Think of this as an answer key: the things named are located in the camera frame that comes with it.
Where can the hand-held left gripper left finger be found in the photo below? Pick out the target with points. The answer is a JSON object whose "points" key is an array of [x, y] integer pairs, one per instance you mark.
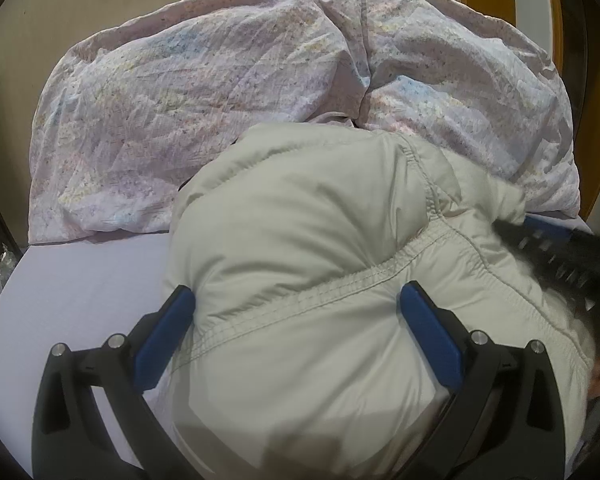
{"points": [[162, 340]]}

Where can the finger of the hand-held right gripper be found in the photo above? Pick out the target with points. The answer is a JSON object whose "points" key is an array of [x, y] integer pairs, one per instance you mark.
{"points": [[550, 227], [550, 260]]}

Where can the white puffer jacket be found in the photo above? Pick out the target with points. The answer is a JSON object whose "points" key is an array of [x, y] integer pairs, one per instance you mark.
{"points": [[330, 270]]}

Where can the pastel patterned quilt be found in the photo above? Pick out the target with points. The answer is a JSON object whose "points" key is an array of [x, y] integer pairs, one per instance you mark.
{"points": [[205, 100]]}

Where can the bed with lavender sheet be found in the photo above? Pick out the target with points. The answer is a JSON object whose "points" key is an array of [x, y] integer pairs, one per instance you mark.
{"points": [[80, 285]]}

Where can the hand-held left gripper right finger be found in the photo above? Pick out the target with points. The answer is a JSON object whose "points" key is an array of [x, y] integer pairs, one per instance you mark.
{"points": [[432, 340]]}

